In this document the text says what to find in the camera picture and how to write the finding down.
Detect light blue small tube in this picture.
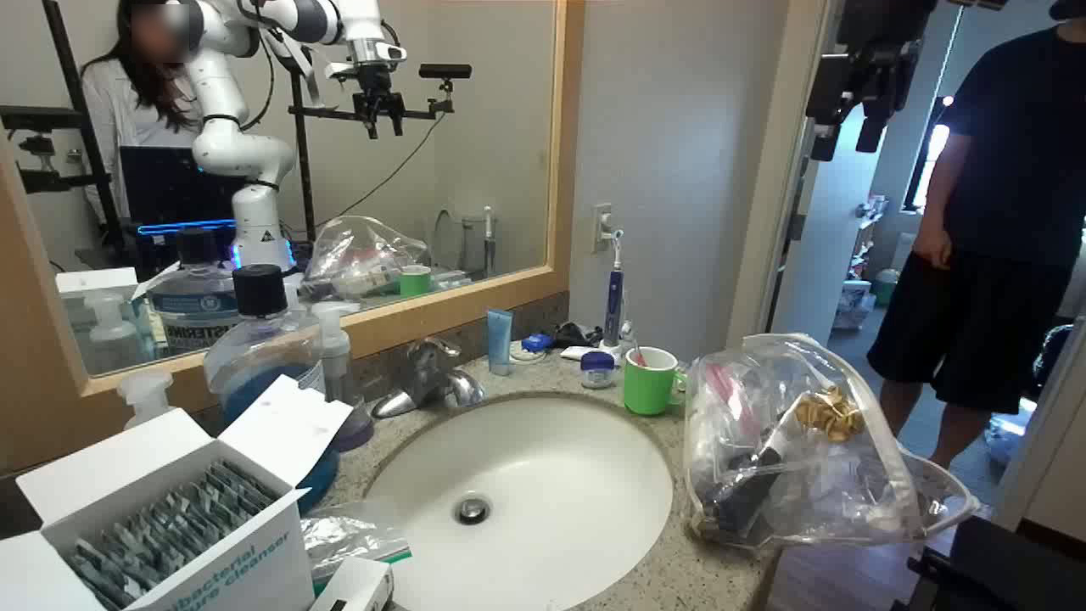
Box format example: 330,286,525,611
485,310,517,376

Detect black plastic razor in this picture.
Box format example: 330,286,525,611
552,318,605,349

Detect chrome sink faucet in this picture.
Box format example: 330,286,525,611
371,337,485,419

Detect black robot table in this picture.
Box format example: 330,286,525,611
904,512,1086,611

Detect white oval sink basin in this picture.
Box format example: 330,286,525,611
363,390,680,611

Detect wood framed wall mirror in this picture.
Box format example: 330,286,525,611
0,0,586,409

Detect small white cardboard box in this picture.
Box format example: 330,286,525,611
310,554,396,611

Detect clear plastic zip bag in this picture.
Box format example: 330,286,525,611
680,328,983,558

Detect person in black clothes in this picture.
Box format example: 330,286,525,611
864,0,1086,469

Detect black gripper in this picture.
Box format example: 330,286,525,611
804,0,941,162

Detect blue mouthwash bottle black cap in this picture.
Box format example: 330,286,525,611
205,266,344,512

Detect crumpled pale plastic wrap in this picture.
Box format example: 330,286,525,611
302,512,417,579

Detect small white plastic bottle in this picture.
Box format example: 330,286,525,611
310,300,355,392

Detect blue white electric toothbrush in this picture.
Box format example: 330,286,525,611
593,200,636,349

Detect round blue lid container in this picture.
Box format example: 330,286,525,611
576,349,622,392

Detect green plastic cup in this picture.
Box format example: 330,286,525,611
622,341,689,419

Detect open white box of packets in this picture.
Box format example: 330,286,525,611
0,374,355,611

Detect black plastic device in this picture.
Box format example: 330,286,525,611
705,443,794,537

